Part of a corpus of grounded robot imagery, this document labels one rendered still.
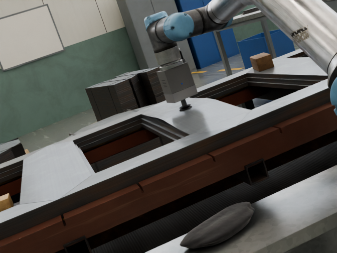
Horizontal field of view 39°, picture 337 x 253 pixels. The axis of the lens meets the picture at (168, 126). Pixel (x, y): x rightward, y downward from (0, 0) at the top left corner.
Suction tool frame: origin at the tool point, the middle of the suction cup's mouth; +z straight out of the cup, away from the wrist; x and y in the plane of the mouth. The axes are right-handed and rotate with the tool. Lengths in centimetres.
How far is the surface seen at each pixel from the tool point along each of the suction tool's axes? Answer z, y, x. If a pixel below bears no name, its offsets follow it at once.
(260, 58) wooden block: -4.7, -41.4, -14.0
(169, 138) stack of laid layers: 3.2, 11.8, 8.5
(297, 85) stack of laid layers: 3.1, -32.7, 13.8
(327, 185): 18, -5, 51
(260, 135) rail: 3.6, 1.9, 40.6
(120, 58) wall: 10, -251, -799
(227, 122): 0.1, 4.0, 31.0
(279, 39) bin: 37, -310, -358
